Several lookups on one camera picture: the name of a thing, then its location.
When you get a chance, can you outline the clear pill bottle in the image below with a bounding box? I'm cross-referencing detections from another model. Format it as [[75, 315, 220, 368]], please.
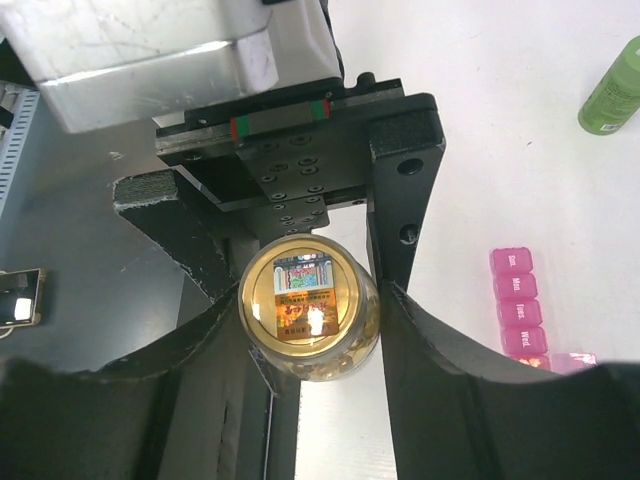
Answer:
[[237, 233, 382, 384]]

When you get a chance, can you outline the left white cable duct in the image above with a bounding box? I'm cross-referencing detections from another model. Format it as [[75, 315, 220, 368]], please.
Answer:
[[1, 87, 40, 213]]

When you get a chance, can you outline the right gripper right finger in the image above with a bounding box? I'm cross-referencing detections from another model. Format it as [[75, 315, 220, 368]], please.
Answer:
[[380, 281, 639, 479]]

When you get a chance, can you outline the green cylindrical bottle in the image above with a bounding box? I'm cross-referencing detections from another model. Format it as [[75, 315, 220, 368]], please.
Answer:
[[578, 36, 639, 136]]

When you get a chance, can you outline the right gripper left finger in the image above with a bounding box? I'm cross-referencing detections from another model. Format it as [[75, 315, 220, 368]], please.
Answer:
[[1, 289, 269, 479]]

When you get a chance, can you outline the pink weekly pill organizer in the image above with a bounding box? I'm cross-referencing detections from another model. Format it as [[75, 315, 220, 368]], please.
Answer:
[[489, 246, 597, 375]]

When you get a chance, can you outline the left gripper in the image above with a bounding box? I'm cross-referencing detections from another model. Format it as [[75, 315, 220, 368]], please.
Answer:
[[113, 72, 445, 303]]

